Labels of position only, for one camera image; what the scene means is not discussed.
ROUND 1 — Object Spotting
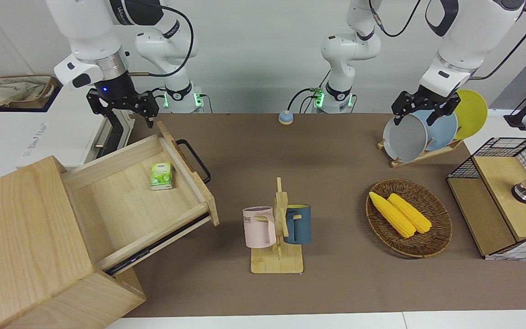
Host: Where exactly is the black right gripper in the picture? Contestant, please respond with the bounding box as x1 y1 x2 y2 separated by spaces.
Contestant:
86 73 158 128

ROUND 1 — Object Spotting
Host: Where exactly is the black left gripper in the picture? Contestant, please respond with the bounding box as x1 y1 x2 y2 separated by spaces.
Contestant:
391 85 462 126

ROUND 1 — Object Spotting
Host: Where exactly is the black metal drawer handle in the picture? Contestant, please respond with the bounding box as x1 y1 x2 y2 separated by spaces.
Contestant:
175 138 212 185

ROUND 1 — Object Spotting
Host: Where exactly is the light wooden drawer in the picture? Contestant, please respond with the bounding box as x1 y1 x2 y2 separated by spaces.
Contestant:
60 121 220 277

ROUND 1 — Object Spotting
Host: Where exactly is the grey plate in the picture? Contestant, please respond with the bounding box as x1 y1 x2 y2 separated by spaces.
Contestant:
383 112 429 163

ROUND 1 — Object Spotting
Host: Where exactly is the light blue plate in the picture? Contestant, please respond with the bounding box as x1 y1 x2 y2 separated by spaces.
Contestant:
411 110 458 151

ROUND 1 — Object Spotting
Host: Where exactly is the wooden plate rack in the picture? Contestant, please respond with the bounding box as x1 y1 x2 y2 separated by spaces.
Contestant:
377 137 464 168

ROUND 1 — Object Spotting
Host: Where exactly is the yellow plate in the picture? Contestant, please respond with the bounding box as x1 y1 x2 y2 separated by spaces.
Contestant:
452 90 489 140

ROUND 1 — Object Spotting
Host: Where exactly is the white toaster oven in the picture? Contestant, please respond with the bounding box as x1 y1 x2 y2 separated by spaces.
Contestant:
14 107 133 170

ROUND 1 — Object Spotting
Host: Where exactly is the green tissue pack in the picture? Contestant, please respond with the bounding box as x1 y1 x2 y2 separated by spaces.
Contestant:
150 161 174 191

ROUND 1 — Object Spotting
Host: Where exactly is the yellow corn cob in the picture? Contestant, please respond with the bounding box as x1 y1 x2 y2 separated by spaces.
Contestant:
369 191 416 238
387 193 432 234

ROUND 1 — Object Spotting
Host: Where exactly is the beige bag in box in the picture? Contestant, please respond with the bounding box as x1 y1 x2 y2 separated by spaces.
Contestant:
0 74 58 112

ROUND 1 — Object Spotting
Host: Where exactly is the brown wicker basket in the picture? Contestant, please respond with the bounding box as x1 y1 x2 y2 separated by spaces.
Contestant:
366 178 453 259

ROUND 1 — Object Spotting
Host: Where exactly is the dark blue mug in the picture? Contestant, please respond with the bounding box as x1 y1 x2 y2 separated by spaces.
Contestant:
284 204 312 245

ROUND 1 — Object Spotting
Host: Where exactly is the light wooden cabinet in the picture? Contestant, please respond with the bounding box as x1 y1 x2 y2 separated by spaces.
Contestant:
0 155 147 329

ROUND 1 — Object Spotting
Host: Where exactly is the pink mug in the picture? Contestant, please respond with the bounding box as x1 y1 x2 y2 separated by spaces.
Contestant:
242 207 276 249

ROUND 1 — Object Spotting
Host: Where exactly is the wooden mug tree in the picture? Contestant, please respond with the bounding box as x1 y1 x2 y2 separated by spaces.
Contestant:
250 177 305 275

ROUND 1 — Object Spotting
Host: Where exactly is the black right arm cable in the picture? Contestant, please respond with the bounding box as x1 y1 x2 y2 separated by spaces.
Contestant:
128 4 195 78

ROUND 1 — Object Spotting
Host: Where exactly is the wire and wood shelf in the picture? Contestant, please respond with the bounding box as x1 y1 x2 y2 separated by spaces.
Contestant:
447 137 526 261

